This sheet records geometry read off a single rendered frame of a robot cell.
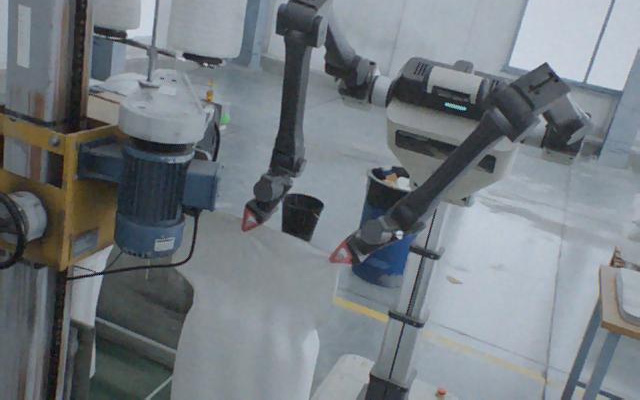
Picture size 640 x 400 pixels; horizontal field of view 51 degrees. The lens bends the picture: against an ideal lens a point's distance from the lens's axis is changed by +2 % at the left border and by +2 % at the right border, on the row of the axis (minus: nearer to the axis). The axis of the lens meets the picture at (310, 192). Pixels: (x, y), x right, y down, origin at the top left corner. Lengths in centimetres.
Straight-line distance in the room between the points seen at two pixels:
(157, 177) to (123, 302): 118
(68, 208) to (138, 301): 106
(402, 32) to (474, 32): 101
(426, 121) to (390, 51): 797
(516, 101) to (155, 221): 79
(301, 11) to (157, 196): 51
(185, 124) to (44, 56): 30
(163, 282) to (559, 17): 778
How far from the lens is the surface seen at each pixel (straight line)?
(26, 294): 166
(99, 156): 150
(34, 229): 152
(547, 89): 139
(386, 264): 400
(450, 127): 191
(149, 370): 237
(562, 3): 950
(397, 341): 237
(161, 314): 247
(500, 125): 139
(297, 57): 151
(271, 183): 162
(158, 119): 136
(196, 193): 144
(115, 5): 162
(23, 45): 149
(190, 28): 147
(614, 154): 922
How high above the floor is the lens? 177
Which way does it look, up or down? 19 degrees down
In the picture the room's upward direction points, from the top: 12 degrees clockwise
